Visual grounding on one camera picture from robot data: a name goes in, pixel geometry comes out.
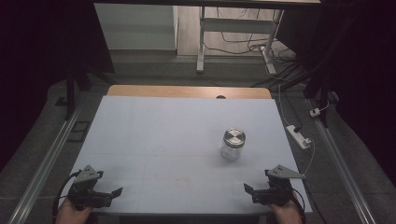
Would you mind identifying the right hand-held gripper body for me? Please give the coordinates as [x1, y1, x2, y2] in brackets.
[251, 164, 306, 207]

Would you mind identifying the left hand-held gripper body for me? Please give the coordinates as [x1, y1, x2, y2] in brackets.
[67, 164, 113, 211]

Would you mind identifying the clear glass jar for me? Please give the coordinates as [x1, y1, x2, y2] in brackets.
[219, 136, 247, 162]

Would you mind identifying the round metal jar lid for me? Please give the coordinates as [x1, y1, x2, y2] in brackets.
[222, 127, 247, 148]

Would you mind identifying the person's right hand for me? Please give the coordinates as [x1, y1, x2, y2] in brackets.
[268, 190, 304, 224]

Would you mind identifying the person's left hand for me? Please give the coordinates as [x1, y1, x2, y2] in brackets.
[55, 199, 93, 224]

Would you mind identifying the white power strip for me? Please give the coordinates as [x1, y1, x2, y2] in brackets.
[286, 124, 313, 150]

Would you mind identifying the white foam board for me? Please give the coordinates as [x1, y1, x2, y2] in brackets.
[64, 95, 314, 216]

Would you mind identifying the black metal stand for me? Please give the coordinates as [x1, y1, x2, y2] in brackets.
[63, 60, 117, 121]
[302, 12, 347, 129]

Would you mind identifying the wooden table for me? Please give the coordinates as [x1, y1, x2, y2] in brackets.
[106, 84, 273, 100]

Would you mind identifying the dark curtain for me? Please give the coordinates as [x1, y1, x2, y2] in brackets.
[0, 0, 116, 173]
[276, 0, 396, 189]

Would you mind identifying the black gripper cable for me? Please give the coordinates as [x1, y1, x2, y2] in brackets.
[291, 187, 308, 224]
[51, 170, 82, 220]

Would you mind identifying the aluminium rail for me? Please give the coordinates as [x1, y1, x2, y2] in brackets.
[305, 98, 378, 224]
[7, 101, 87, 224]

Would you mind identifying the thin white cable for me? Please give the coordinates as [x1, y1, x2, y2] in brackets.
[277, 83, 317, 175]

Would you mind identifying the tangle of floor cables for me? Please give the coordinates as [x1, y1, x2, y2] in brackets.
[204, 7, 312, 89]

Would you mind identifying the white desk frame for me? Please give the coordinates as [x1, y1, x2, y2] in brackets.
[195, 6, 285, 76]

